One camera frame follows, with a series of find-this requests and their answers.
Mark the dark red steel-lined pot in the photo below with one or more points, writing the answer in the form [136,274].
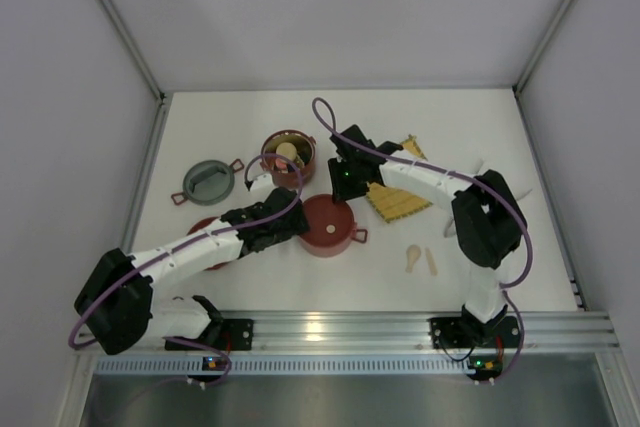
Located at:
[298,173]

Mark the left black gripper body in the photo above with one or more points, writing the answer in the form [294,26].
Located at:
[292,212]

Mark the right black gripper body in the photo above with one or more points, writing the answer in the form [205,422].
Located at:
[344,183]

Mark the left black base bracket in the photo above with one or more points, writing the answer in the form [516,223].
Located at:
[237,334]

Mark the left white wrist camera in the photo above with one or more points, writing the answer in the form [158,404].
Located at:
[258,183]

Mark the cream small spoon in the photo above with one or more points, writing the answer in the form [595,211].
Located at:
[413,254]

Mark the metal tongs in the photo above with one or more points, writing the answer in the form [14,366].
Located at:
[480,167]

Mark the pink steel-lined pot with handles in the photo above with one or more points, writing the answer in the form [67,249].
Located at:
[359,235]

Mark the grey transparent lid with handles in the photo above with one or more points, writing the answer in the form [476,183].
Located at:
[208,182]

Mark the black base bracket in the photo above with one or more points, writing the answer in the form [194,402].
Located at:
[447,332]
[237,334]

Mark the black sushi roll with orange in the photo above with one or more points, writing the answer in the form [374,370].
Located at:
[303,155]

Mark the pink round cake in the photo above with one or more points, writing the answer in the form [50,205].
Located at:
[281,164]

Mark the right black base bracket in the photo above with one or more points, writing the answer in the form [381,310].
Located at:
[447,332]

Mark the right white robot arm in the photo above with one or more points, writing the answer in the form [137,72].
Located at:
[489,224]

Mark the bamboo serving mat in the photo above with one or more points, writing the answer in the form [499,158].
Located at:
[393,204]

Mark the cream small stick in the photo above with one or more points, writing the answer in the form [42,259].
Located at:
[432,266]

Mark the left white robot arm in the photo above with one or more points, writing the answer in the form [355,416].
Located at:
[126,300]

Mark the white round bun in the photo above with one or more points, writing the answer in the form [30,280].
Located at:
[287,150]

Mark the dark red lid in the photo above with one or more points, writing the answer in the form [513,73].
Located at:
[208,223]
[330,223]

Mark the aluminium mounting rail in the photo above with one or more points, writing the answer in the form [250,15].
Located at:
[360,343]

